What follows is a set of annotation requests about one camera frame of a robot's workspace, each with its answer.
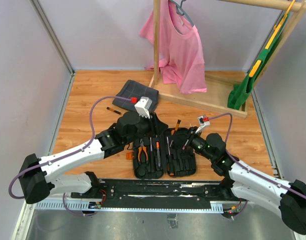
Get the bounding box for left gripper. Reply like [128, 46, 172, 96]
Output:
[124, 109, 169, 146]

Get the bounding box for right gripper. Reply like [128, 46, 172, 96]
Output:
[170, 126, 215, 162]

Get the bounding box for small black screwdriver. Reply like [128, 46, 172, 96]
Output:
[106, 107, 122, 115]
[171, 119, 181, 135]

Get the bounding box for orange utility knife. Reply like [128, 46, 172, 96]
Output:
[156, 141, 161, 167]

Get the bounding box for orange handled pliers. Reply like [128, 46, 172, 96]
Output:
[137, 138, 149, 164]

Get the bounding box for claw hammer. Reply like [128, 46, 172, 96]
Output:
[149, 137, 156, 173]

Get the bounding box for black plastic tool case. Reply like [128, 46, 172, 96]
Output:
[126, 128, 197, 180]

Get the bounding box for black handled nut driver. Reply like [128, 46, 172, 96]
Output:
[166, 136, 175, 176]

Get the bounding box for orange black screwdriver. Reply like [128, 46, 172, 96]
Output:
[171, 128, 188, 142]

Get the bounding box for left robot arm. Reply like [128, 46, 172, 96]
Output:
[18, 111, 168, 204]

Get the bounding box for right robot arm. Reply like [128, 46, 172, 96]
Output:
[183, 127, 306, 235]

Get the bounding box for wooden clothes rack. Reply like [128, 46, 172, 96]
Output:
[149, 0, 306, 119]

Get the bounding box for grey folded cloth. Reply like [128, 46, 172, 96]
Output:
[112, 79, 159, 112]

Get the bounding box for green garment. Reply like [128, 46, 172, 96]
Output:
[227, 13, 290, 110]

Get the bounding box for pink t-shirt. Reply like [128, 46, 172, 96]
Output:
[139, 0, 208, 95]

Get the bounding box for yellow clothes hanger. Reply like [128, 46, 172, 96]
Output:
[248, 0, 296, 78]

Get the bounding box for teal clothes hanger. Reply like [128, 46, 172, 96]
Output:
[167, 0, 195, 36]

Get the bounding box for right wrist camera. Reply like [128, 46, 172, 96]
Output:
[195, 115, 211, 134]

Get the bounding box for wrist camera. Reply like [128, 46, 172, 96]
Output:
[195, 115, 211, 134]
[134, 96, 153, 119]

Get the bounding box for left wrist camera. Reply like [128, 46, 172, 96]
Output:
[134, 96, 153, 119]

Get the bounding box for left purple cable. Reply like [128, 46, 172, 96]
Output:
[9, 96, 133, 216]

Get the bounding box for purple cable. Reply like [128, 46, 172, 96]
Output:
[9, 96, 133, 216]
[209, 112, 306, 221]

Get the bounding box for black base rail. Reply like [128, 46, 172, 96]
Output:
[69, 178, 240, 211]

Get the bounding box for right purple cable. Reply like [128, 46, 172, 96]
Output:
[209, 112, 306, 221]

